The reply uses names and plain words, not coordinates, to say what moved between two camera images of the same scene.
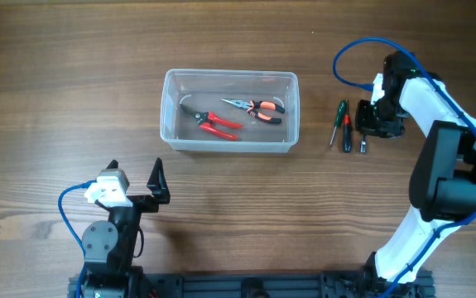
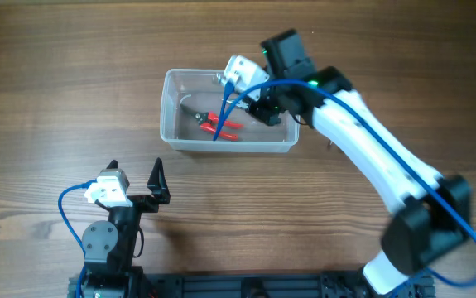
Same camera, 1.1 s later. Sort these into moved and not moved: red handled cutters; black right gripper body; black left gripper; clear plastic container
Moved: black right gripper body
Not moved: clear plastic container; red handled cutters; black left gripper
